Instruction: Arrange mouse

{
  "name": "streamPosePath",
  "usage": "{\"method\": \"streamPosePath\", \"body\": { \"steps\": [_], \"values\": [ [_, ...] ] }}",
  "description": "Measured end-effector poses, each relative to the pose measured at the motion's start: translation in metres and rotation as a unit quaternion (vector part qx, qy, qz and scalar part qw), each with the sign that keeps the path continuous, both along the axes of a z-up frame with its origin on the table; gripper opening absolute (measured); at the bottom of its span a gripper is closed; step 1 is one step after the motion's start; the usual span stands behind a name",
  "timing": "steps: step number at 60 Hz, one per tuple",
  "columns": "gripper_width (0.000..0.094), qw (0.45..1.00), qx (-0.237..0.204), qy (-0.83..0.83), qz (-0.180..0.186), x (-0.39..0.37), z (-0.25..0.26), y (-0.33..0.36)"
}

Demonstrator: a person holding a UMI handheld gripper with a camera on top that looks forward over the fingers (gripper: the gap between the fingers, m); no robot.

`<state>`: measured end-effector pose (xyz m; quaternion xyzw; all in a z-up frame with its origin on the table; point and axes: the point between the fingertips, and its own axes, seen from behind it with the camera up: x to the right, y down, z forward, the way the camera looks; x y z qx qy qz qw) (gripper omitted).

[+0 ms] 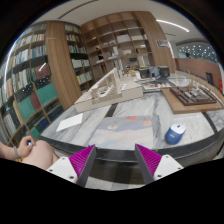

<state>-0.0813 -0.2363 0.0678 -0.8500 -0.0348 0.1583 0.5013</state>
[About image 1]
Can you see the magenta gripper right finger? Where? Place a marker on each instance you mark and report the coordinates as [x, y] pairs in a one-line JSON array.
[[148, 161]]

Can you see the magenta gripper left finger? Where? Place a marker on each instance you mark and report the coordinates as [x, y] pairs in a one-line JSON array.
[[82, 162]]

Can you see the blue and white computer mouse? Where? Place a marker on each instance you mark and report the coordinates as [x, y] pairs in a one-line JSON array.
[[175, 133]]

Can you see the pastel illustrated mouse pad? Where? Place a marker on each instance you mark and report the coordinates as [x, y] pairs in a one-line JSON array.
[[123, 133]]

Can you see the person's hand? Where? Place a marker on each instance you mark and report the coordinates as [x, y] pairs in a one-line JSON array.
[[25, 146]]

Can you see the person's bare knee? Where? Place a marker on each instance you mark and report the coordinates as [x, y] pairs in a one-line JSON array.
[[42, 155]]

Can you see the white sheet of paper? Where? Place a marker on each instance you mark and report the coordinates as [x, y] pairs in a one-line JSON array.
[[69, 122]]

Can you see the light wooden model base board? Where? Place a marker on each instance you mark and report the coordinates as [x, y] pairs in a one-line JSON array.
[[178, 108]]

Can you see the dark brown architectural model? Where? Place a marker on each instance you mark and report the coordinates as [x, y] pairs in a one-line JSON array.
[[191, 96]]

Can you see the white architectural model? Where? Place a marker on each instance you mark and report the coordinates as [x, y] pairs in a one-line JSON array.
[[112, 88]]

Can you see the wooden column panel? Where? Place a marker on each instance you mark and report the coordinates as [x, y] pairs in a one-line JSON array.
[[63, 74]]

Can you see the tall bookshelf with books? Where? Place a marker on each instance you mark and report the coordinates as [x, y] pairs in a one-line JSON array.
[[29, 102]]

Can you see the grey box model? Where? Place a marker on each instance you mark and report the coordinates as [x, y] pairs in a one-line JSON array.
[[154, 72]]

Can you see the wooden display shelving unit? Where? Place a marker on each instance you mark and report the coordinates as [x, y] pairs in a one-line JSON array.
[[118, 41]]

